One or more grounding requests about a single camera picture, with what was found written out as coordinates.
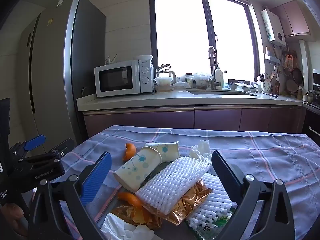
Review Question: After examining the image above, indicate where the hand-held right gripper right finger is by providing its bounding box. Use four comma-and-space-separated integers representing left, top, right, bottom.
211, 149, 295, 240

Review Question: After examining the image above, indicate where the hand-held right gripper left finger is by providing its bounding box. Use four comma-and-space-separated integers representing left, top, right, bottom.
27, 151, 113, 240

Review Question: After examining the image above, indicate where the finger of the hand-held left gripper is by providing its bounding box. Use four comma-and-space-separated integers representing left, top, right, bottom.
10, 134, 47, 159
16, 150, 62, 167

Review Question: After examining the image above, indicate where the orange peel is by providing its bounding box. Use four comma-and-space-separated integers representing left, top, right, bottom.
117, 192, 145, 209
122, 143, 137, 162

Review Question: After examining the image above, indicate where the clear green snack wrapper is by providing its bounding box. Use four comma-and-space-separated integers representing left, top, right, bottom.
184, 210, 237, 240

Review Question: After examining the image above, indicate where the person's left hand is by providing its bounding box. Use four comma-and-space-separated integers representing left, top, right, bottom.
0, 202, 28, 239

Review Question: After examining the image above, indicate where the white foam fruit net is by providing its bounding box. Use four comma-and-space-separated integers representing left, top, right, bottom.
135, 156, 211, 215
186, 172, 238, 229

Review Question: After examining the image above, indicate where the crumpled white tissue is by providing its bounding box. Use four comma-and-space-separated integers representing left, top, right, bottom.
100, 212, 155, 240
189, 140, 213, 164

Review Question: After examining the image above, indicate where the dotted paper cup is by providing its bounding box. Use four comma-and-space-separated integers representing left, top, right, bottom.
145, 141, 180, 163
114, 146, 163, 192

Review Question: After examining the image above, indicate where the checked blue tablecloth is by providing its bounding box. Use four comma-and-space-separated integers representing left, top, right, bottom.
51, 125, 320, 240

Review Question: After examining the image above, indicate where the gold foil snack wrapper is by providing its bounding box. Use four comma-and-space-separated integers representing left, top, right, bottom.
110, 180, 213, 230

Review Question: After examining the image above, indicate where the purple kitchen counter cabinet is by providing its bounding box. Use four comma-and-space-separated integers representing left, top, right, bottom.
76, 90, 307, 139

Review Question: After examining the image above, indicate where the silver refrigerator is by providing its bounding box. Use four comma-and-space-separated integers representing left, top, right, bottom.
17, 0, 107, 153

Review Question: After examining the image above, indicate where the glass food jar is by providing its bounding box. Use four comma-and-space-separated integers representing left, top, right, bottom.
195, 72, 212, 90

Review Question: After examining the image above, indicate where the white pump bottle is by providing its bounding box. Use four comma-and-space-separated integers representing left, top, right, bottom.
214, 64, 224, 90

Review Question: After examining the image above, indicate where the white microwave oven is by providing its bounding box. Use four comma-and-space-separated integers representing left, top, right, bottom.
94, 59, 155, 98

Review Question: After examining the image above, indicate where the black built-in oven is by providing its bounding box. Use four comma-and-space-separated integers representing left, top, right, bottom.
301, 69, 320, 143

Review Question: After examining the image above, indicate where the metal kitchen faucet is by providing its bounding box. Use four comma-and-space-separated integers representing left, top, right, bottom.
207, 46, 222, 90

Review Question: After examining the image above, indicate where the hanging frying pan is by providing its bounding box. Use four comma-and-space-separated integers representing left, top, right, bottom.
292, 66, 303, 85

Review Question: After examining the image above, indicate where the kitchen window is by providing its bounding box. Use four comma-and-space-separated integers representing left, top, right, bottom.
149, 0, 259, 85

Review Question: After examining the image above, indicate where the white water heater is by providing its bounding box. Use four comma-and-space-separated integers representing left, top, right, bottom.
261, 8, 287, 47

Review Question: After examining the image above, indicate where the pink wall cabinet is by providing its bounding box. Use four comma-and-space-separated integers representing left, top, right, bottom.
271, 0, 311, 38

